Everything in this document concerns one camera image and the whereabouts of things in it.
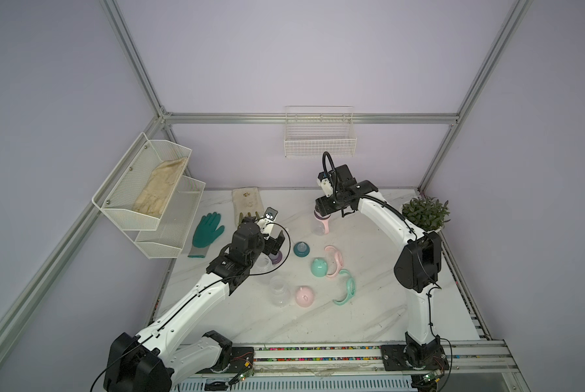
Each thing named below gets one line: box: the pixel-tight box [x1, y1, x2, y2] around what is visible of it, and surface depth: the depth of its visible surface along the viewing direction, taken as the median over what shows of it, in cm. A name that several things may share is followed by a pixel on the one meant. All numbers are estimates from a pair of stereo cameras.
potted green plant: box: [401, 193, 452, 232], surface depth 92 cm
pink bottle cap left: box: [294, 285, 315, 308], surface depth 85 cm
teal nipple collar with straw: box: [293, 240, 311, 258], surface depth 100 cm
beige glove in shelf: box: [132, 157, 188, 217], surface depth 81 cm
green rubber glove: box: [187, 211, 225, 259], surface depth 106 cm
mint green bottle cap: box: [310, 257, 328, 278], surface depth 93 cm
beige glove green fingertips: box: [232, 187, 265, 228], surface depth 117 cm
